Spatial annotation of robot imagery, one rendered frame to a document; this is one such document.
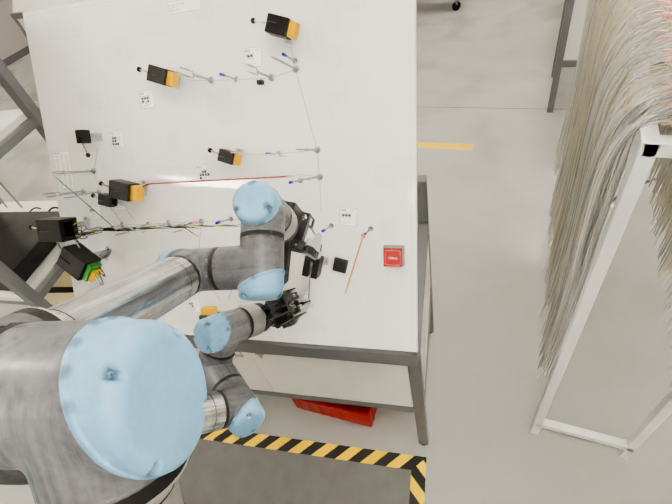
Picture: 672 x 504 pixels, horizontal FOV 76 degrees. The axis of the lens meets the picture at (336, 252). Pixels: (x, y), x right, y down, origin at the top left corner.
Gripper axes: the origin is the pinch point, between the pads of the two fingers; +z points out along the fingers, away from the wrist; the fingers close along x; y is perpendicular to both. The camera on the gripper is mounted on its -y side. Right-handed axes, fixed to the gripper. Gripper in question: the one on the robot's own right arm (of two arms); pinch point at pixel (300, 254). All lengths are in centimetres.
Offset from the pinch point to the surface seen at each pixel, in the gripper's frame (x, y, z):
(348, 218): -6.0, 14.7, 13.6
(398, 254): -21.7, 8.3, 12.9
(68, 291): 102, -31, 51
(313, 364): -1, -29, 49
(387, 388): -27, -30, 58
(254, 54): 28, 48, -2
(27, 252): 99, -20, 25
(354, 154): -4.1, 30.2, 6.5
